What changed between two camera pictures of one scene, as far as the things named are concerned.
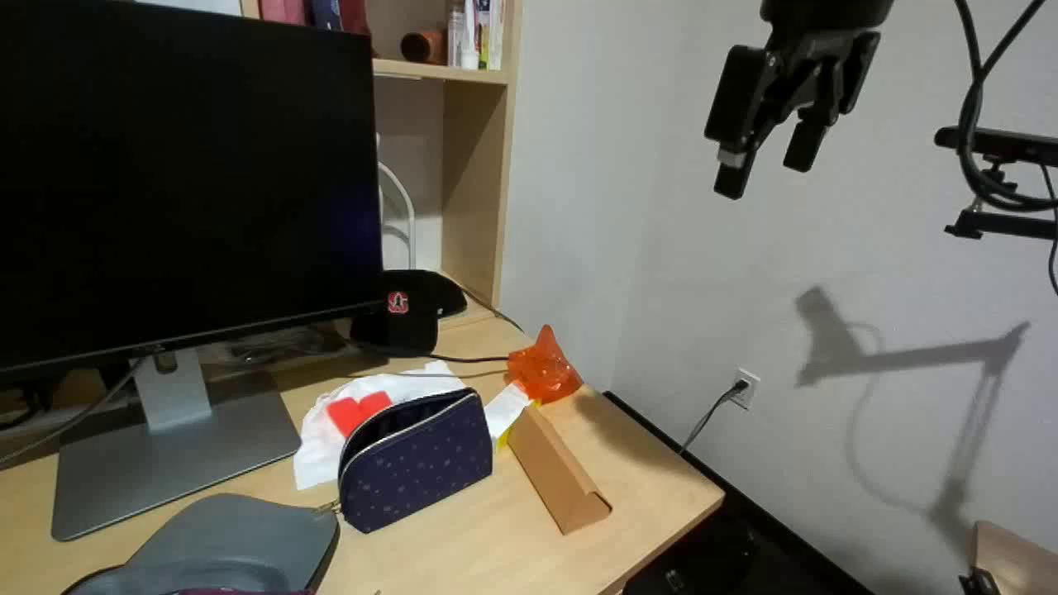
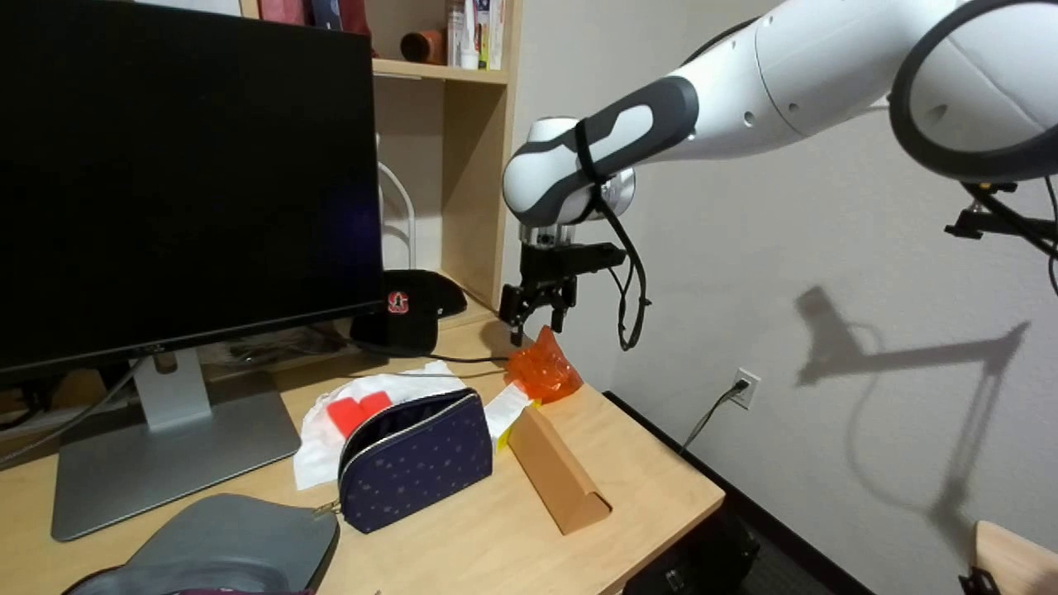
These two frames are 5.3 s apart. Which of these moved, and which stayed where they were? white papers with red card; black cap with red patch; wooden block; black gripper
Moved: black gripper
Stayed: white papers with red card; wooden block; black cap with red patch
